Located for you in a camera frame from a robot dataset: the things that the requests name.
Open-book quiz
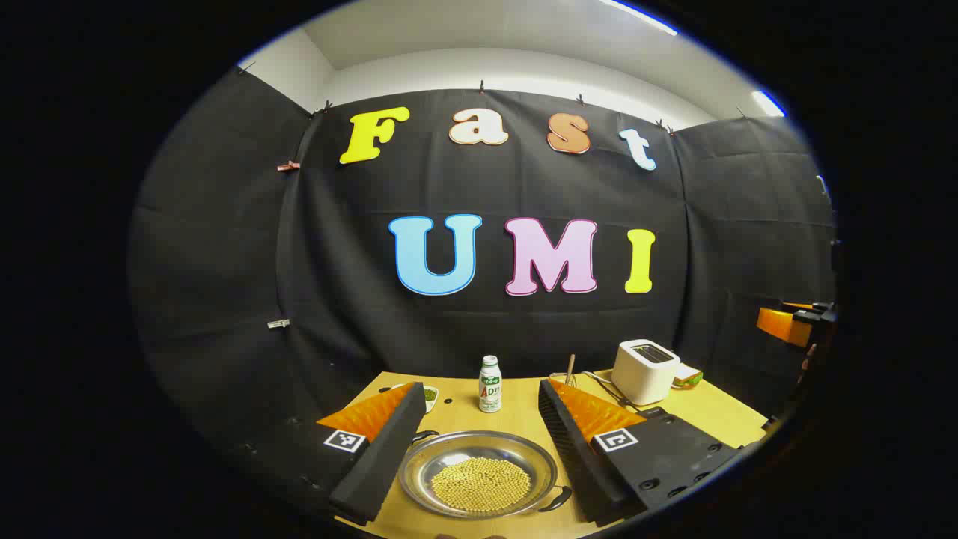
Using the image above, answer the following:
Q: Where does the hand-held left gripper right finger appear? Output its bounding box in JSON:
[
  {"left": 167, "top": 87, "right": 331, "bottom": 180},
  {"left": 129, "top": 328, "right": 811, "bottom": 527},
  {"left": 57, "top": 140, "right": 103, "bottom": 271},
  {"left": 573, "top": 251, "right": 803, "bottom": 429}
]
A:
[{"left": 537, "top": 378, "right": 746, "bottom": 527}]

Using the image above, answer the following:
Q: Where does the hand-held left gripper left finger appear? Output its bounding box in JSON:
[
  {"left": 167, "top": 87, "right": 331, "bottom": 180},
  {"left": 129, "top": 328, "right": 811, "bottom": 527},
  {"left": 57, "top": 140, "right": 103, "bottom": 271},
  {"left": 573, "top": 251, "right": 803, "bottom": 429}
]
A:
[{"left": 239, "top": 382, "right": 428, "bottom": 527}]

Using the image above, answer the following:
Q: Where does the steel pot with black handles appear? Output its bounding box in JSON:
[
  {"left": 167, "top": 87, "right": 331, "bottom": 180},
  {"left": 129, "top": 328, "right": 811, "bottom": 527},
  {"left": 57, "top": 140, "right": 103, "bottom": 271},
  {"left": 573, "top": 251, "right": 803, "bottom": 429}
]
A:
[{"left": 397, "top": 429, "right": 574, "bottom": 521}]

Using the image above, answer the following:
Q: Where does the small white bean dish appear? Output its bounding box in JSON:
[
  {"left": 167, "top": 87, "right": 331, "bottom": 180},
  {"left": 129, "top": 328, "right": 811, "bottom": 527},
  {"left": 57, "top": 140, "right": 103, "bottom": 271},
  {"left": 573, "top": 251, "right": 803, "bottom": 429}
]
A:
[{"left": 389, "top": 383, "right": 440, "bottom": 414}]

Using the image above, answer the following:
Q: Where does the pile of yellow beans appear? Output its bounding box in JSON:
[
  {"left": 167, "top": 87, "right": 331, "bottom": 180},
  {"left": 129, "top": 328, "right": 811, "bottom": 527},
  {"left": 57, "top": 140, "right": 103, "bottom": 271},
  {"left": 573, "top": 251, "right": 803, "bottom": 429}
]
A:
[{"left": 430, "top": 457, "right": 533, "bottom": 514}]

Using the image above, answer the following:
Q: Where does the white toaster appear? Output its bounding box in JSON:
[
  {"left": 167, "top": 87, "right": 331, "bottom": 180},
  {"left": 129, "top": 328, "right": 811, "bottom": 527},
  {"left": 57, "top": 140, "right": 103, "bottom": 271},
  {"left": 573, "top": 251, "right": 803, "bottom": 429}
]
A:
[{"left": 611, "top": 339, "right": 681, "bottom": 406}]

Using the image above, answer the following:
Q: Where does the white green-label drink bottle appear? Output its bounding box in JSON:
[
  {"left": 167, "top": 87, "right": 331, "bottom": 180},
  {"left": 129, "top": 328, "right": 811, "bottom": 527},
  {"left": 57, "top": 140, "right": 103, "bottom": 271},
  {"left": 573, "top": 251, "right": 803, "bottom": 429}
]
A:
[{"left": 478, "top": 355, "right": 504, "bottom": 414}]

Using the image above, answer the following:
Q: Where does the ceiling light strip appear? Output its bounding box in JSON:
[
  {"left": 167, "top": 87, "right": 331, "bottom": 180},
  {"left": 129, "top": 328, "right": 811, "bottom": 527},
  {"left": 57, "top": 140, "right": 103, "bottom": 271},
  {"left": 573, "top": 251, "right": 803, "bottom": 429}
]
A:
[
  {"left": 751, "top": 90, "right": 787, "bottom": 119},
  {"left": 599, "top": 0, "right": 679, "bottom": 37}
]

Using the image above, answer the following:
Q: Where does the black backdrop cloth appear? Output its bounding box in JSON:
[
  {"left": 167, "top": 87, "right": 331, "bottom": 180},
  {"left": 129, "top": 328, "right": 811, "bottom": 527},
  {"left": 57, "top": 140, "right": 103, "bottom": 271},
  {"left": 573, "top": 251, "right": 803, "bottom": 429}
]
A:
[{"left": 127, "top": 64, "right": 838, "bottom": 480}]

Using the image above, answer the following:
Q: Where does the black toaster cable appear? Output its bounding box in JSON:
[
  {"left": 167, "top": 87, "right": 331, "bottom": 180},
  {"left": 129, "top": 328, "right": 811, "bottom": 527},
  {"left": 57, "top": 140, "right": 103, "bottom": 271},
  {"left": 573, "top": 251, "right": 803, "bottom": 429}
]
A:
[{"left": 582, "top": 371, "right": 644, "bottom": 412}]

